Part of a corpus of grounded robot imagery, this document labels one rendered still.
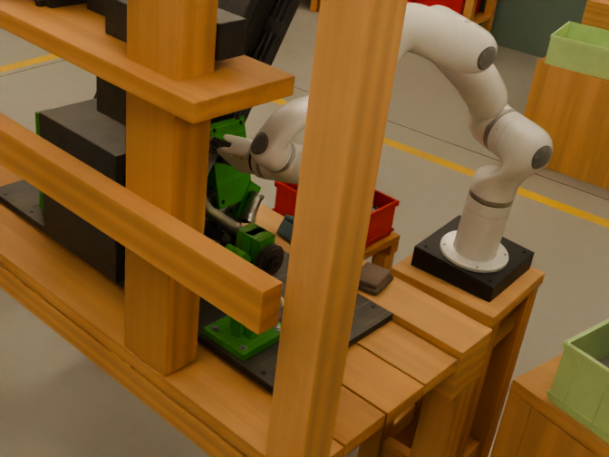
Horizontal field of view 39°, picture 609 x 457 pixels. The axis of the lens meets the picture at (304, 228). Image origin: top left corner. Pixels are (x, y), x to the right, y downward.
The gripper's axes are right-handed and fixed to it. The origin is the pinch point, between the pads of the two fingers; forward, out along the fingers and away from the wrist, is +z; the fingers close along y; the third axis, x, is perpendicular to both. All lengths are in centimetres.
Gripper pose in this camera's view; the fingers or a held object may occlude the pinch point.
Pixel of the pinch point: (215, 151)
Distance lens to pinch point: 199.8
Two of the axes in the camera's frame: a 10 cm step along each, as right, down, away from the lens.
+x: -4.2, 8.7, -2.6
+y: -5.2, -4.6, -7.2
